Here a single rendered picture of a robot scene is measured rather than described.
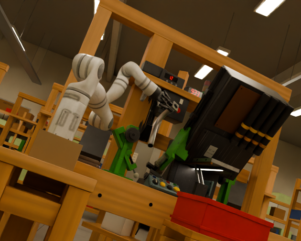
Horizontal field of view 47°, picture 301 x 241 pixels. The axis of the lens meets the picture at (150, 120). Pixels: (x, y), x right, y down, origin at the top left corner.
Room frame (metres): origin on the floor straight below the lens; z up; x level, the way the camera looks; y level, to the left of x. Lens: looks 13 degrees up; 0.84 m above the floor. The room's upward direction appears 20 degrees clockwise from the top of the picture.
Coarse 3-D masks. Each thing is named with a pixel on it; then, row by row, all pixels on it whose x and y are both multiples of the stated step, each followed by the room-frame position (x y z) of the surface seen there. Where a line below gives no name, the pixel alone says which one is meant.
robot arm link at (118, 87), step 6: (114, 84) 1.63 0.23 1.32; (120, 84) 1.63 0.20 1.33; (108, 90) 1.64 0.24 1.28; (114, 90) 1.62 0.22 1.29; (120, 90) 1.63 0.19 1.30; (108, 96) 1.62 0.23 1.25; (114, 96) 1.63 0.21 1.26; (120, 96) 1.66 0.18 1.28; (108, 102) 1.64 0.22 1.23; (90, 114) 1.59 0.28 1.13; (96, 114) 1.58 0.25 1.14; (90, 120) 1.60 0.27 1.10
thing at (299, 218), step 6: (300, 180) 6.40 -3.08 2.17; (294, 186) 6.47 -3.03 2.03; (294, 192) 6.42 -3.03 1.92; (294, 198) 6.40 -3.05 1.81; (294, 204) 6.40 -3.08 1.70; (294, 210) 6.29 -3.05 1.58; (300, 210) 6.10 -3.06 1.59; (288, 216) 6.43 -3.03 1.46; (294, 216) 6.24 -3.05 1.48; (300, 216) 6.06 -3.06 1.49; (288, 222) 6.40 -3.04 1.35; (300, 222) 6.03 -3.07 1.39; (288, 228) 6.40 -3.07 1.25; (300, 228) 5.99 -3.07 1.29; (288, 234) 6.41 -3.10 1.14; (300, 234) 5.97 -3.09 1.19; (300, 240) 5.98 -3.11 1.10
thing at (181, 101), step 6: (174, 96) 1.98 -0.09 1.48; (180, 96) 1.99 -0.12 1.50; (156, 102) 2.06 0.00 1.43; (180, 102) 2.00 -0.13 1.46; (186, 102) 2.01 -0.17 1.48; (156, 108) 2.02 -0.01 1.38; (180, 108) 2.00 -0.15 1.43; (186, 108) 2.01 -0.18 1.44; (156, 114) 2.03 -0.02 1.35; (168, 114) 1.98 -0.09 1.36; (174, 114) 1.99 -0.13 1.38; (180, 114) 2.00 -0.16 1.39; (168, 120) 2.08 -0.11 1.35; (174, 120) 2.03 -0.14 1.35; (180, 120) 2.01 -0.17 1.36
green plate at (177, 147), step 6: (180, 132) 1.81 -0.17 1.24; (186, 132) 1.73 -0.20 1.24; (174, 138) 1.84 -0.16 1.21; (180, 138) 1.76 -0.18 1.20; (186, 138) 1.75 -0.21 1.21; (174, 144) 1.78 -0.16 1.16; (180, 144) 1.73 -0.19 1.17; (168, 150) 1.81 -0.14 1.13; (174, 150) 1.73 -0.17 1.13; (180, 150) 1.75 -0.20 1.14; (186, 150) 1.76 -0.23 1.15; (180, 156) 1.75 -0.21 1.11; (186, 156) 1.76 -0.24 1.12
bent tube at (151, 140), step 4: (172, 104) 1.78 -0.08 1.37; (176, 104) 1.80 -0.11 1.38; (172, 108) 1.77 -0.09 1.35; (176, 108) 1.79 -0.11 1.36; (164, 112) 1.83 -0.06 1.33; (168, 112) 1.82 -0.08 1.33; (160, 116) 1.85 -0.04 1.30; (164, 116) 1.85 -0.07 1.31; (156, 120) 1.85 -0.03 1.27; (160, 120) 1.85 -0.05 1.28; (156, 124) 1.84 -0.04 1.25; (152, 128) 1.83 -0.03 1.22; (156, 128) 1.83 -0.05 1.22; (152, 132) 1.80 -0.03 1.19; (156, 132) 1.82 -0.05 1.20; (152, 136) 1.78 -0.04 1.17; (152, 140) 1.76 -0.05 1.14; (148, 144) 1.76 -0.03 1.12; (152, 144) 1.74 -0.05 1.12
